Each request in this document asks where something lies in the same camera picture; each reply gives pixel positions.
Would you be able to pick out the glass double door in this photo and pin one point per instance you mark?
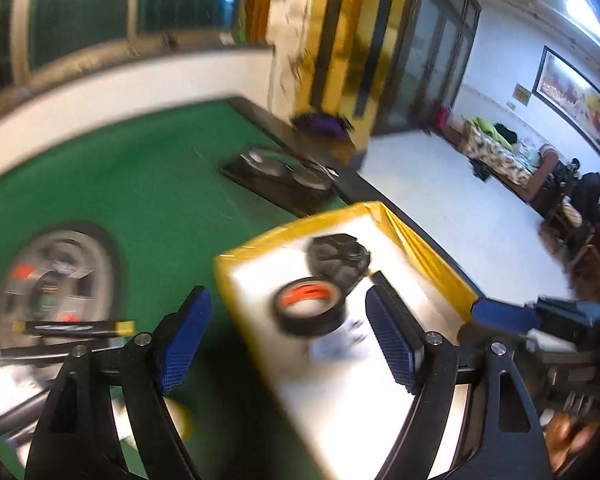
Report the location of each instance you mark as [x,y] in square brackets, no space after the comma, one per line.
[430,55]

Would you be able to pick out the purple black bag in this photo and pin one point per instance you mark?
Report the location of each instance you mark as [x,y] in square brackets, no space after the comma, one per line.
[320,124]

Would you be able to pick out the eyeglasses on black case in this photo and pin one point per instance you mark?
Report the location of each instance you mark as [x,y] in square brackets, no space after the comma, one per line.
[280,185]

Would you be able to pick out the round table centre panel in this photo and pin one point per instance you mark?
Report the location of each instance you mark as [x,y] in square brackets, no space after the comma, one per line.
[60,280]

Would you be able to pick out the framed wall picture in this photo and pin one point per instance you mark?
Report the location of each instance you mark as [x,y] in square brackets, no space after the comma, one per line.
[577,100]

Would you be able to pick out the black round speaker part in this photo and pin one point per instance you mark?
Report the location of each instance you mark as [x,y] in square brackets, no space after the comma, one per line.
[337,257]

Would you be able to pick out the gold pillar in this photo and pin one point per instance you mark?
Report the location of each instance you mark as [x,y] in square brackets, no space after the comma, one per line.
[360,40]

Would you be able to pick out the wooden stool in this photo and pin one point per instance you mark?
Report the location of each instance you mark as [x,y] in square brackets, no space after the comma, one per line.
[337,142]

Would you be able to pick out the person's right hand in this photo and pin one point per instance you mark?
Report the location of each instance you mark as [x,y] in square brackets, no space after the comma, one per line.
[572,435]

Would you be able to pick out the large black marker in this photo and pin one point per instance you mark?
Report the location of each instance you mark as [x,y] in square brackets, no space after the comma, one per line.
[20,412]

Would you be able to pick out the patterned wooden sofa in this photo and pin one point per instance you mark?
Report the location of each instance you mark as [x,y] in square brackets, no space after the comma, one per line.
[505,160]

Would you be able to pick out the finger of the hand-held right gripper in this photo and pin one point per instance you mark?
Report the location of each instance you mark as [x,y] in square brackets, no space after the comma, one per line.
[500,315]

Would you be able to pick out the black marker yellow cap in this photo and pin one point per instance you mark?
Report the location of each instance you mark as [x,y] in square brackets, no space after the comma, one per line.
[72,328]

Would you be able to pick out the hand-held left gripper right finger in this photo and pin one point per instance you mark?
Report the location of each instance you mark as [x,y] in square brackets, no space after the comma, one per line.
[392,340]

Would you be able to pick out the yellow cardboard box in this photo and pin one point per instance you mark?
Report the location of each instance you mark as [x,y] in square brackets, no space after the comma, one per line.
[325,400]

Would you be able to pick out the round yellow container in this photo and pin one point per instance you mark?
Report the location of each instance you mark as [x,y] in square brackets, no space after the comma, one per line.
[180,417]

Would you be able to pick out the barred window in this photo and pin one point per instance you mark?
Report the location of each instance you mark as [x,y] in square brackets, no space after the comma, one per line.
[80,10]

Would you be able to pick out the black tape roll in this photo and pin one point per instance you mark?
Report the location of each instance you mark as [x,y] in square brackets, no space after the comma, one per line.
[307,305]

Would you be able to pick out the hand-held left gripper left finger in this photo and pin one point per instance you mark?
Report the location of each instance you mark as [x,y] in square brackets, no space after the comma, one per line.
[185,345]

